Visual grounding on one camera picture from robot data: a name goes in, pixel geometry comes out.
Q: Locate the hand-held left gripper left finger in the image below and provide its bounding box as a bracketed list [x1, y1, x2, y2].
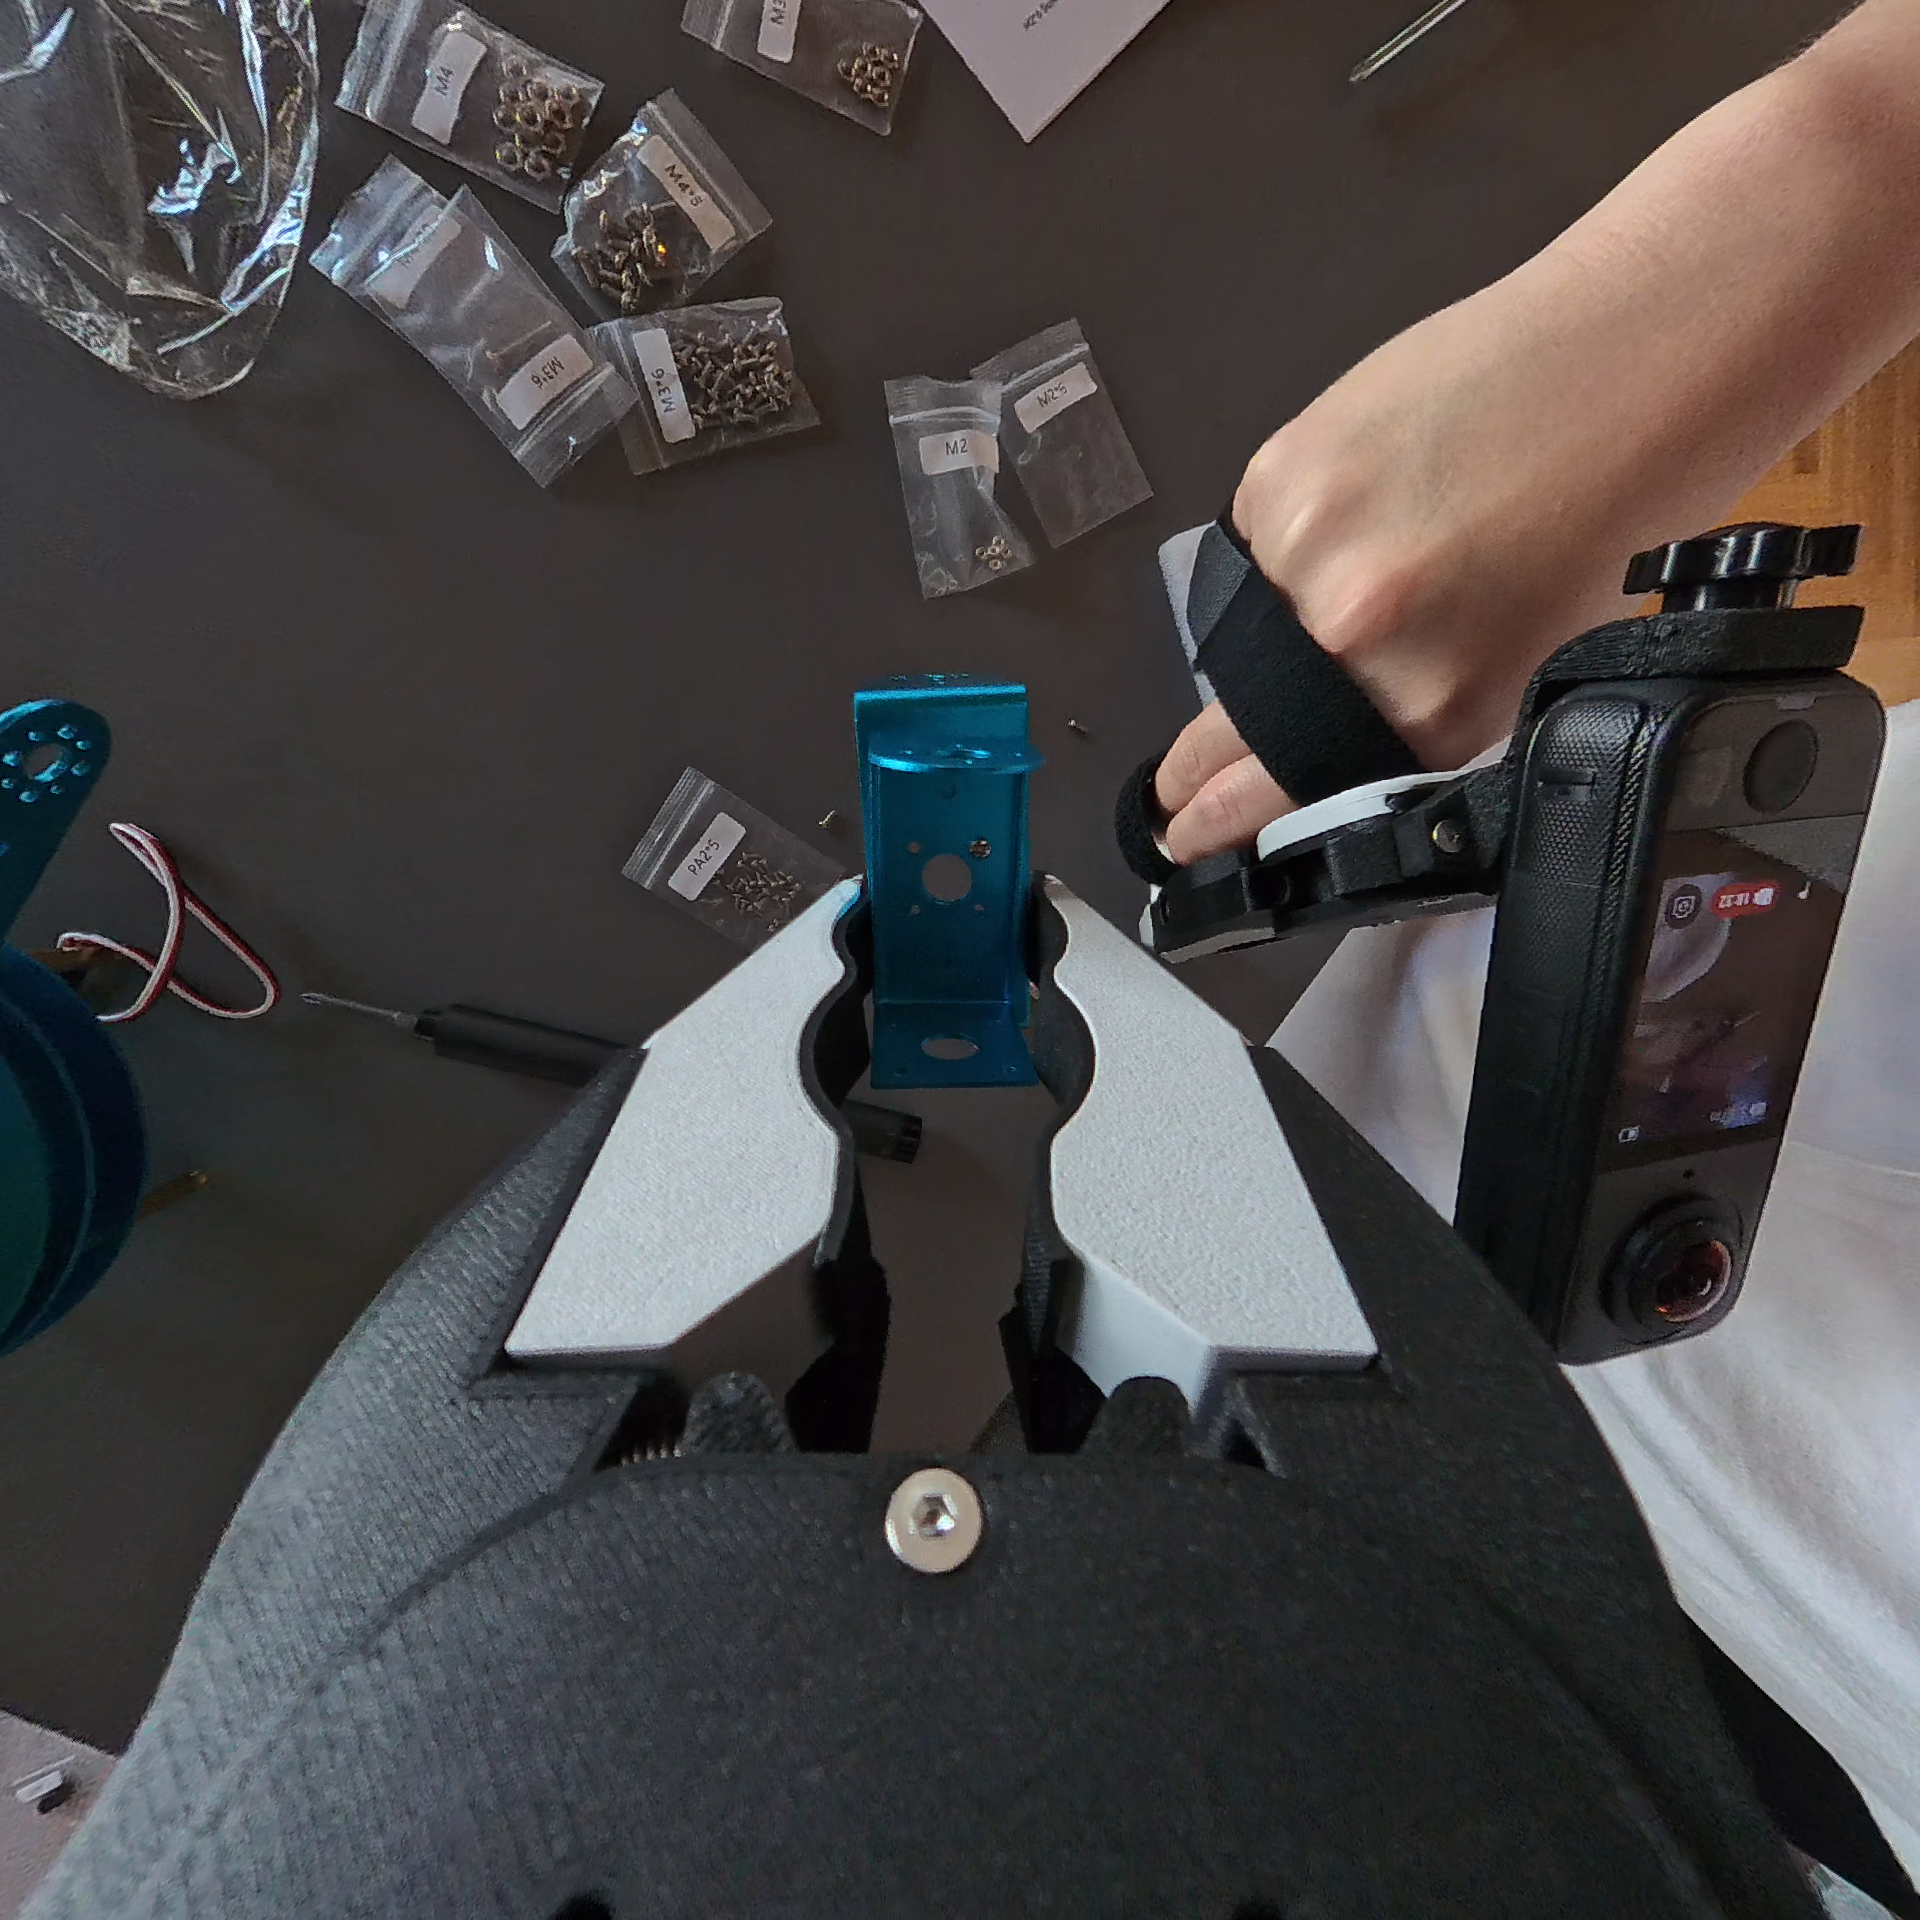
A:
[508, 879, 868, 1454]

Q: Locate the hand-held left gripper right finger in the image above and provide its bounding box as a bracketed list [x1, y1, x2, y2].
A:
[1004, 876, 1382, 1454]

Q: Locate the small blue metal bracket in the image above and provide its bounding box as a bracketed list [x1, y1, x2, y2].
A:
[854, 682, 1049, 1095]

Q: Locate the person's right forearm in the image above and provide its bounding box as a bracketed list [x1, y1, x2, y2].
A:
[1533, 18, 1920, 632]

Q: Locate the dark desk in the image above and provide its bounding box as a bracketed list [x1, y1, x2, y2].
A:
[0, 0, 1868, 1764]

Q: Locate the person's right hand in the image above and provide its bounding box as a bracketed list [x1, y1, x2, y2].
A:
[1153, 272, 1713, 869]

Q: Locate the black electric screwdriver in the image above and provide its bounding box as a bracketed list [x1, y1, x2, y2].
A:
[298, 990, 922, 1164]

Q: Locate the clear zip bag of screws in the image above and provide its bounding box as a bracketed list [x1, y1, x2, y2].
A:
[587, 293, 824, 480]
[621, 768, 854, 951]
[549, 89, 776, 320]

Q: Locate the nearly empty labelled zip bag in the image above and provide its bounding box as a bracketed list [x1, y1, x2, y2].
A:
[970, 316, 1155, 551]

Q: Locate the labelled clear zip bag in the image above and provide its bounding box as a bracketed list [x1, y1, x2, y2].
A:
[310, 157, 640, 489]

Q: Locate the instruction manual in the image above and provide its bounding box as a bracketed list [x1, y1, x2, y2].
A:
[918, 0, 1175, 148]

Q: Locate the clear zip bag of nuts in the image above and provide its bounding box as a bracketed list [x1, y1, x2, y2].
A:
[332, 0, 608, 212]

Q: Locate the crumpled clear plastic wrap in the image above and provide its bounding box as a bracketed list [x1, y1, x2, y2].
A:
[0, 0, 325, 402]

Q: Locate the small clear zip bag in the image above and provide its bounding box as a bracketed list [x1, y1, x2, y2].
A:
[682, 0, 927, 137]

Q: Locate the red white servo cable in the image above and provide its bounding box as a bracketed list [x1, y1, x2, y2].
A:
[56, 819, 281, 1026]

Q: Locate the yellow handled screwdriver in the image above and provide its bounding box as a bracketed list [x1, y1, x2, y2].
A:
[1348, 0, 1477, 86]

